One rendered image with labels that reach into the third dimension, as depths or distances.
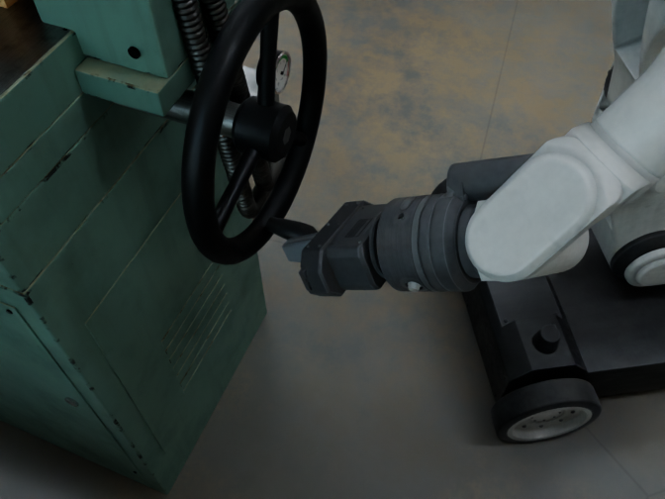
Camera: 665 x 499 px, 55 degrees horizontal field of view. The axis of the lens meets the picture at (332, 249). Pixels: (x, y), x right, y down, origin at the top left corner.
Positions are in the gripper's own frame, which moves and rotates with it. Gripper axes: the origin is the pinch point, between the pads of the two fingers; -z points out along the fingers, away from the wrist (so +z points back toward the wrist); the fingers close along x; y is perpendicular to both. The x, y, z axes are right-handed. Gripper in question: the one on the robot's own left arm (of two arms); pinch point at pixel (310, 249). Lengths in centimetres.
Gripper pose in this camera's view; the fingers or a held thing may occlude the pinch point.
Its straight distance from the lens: 66.6
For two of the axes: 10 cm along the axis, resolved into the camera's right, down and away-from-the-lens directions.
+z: 8.0, -0.4, -6.0
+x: 4.8, -5.6, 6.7
